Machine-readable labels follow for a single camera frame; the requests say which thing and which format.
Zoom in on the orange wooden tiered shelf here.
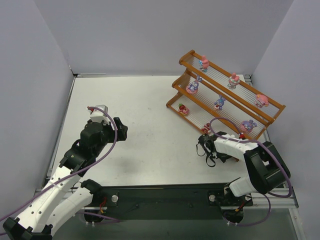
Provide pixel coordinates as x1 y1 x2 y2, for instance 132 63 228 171
166 50 285 140

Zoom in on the small purple bunny cupcake toy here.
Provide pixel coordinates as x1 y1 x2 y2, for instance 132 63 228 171
213 94 226 111

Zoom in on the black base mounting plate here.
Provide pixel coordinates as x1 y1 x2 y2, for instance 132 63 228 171
81 181 253 224

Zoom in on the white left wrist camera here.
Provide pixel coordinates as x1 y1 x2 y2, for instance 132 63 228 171
87 105 109 126

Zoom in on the pink pig clear cup toy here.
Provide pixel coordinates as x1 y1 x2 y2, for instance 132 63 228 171
227 72 240 90

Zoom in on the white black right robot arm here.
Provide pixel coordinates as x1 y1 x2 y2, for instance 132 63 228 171
198 131 291 198

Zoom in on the pink pig bow toy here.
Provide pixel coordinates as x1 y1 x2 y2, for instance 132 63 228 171
254 94 269 108

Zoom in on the strawberry cake slice toy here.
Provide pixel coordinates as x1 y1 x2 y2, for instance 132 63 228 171
201 123 211 134

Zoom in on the strawberry bear donut toy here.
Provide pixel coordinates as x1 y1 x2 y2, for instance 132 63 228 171
178 103 190 116

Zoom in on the purple bunny sitting donut toy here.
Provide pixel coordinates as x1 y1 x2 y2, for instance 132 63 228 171
185 75 202 95

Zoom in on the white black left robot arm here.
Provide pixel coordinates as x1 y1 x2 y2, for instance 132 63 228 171
3 117 128 240

